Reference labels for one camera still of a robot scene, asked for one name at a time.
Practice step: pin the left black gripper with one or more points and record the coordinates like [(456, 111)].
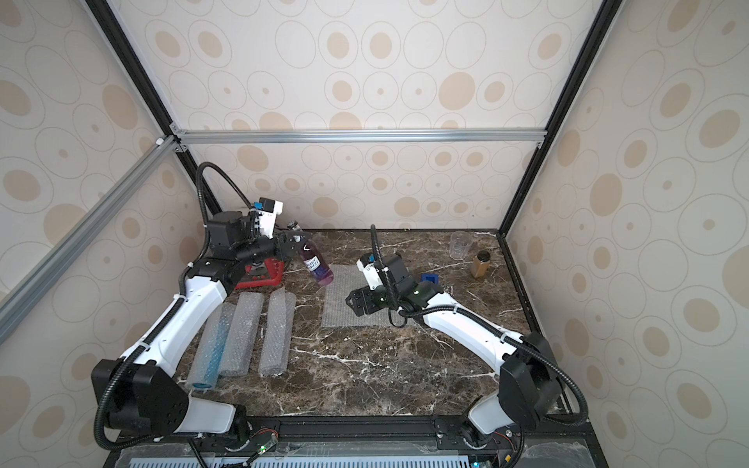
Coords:
[(284, 243)]

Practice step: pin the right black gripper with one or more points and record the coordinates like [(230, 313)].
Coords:
[(372, 300)]

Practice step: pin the purple bottle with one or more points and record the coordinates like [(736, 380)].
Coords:
[(315, 263)]

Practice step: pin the blue tape dispenser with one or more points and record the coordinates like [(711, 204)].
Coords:
[(431, 277)]

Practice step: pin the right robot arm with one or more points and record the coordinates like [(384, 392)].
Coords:
[(528, 385)]

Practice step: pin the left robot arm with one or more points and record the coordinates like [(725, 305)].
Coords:
[(138, 398)]

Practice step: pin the red and chrome toaster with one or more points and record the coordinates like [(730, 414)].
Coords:
[(270, 273)]

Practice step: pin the clear drinking glass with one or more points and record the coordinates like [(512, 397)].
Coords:
[(460, 245)]

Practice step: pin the brown spice jar black lid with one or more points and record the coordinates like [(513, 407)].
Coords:
[(480, 264)]

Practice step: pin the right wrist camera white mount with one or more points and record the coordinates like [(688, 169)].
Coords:
[(367, 267)]

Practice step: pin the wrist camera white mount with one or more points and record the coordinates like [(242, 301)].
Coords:
[(265, 212), (367, 267)]

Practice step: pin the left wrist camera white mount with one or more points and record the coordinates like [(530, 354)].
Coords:
[(265, 212)]

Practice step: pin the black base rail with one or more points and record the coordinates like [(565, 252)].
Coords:
[(372, 442)]

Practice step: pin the horizontal aluminium frame bar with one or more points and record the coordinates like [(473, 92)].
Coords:
[(378, 136)]

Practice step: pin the black left frame post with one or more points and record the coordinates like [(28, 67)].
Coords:
[(104, 17)]

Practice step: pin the black frame post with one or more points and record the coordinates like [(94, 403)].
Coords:
[(590, 48), (104, 17)]

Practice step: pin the diagonal aluminium frame bar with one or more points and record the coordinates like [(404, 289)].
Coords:
[(46, 273)]

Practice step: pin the black right frame post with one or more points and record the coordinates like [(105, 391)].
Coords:
[(590, 48)]

